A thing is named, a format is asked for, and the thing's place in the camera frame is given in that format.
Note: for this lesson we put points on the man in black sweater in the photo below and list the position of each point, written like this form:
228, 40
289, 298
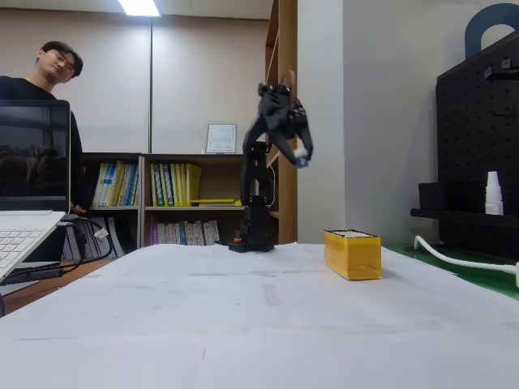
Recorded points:
57, 67

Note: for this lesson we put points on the flat yellow folder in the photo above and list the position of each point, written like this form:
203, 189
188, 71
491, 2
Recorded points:
215, 201

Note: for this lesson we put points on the black small container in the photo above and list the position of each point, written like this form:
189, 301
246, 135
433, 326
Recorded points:
434, 195

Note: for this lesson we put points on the tall wooden shelf unit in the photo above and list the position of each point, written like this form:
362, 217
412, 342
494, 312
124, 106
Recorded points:
284, 61

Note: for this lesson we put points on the small white bottle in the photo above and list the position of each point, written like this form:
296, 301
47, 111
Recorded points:
494, 194

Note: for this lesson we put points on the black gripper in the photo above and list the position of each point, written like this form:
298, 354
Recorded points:
295, 126

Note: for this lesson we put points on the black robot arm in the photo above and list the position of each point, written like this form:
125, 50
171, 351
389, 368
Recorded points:
255, 194

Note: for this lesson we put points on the blue arch shape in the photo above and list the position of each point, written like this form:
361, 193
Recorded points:
472, 28

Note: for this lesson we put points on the black pegboard shelf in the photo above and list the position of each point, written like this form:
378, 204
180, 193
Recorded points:
454, 216

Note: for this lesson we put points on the man's left hand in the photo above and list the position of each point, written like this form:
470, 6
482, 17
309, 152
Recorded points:
80, 210

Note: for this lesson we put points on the white laptop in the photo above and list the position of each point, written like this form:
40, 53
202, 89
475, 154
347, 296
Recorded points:
32, 162

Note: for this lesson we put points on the dark low bookshelf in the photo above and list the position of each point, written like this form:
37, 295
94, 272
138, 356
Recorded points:
140, 194

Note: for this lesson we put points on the yellow rectangular box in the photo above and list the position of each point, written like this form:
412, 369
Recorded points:
357, 259

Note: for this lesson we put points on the framed white certificate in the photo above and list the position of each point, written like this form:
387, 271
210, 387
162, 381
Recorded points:
221, 138

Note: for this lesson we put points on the white paper table cover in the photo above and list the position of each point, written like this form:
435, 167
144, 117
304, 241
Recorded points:
259, 324

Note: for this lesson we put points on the black pegboard hook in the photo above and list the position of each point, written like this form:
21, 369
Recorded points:
500, 73

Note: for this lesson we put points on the wooden low bookshelf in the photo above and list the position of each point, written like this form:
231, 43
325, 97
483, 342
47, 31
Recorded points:
215, 182

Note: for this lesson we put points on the ceiling light panel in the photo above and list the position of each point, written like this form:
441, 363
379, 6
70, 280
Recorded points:
138, 7

